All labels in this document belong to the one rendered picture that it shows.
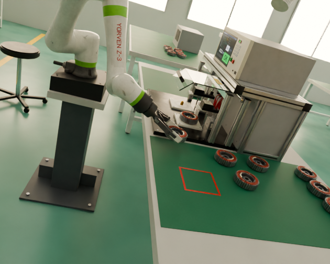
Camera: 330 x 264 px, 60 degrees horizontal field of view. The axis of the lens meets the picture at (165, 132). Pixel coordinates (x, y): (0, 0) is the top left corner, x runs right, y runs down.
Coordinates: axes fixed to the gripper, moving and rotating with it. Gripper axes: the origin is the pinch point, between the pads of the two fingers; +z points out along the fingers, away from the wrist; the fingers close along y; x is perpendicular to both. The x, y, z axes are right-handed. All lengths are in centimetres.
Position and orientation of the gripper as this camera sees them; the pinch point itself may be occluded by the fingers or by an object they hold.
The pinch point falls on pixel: (176, 132)
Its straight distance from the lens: 140.6
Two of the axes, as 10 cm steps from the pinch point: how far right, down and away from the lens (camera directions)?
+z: 6.9, 6.0, 4.1
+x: 7.2, -6.4, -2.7
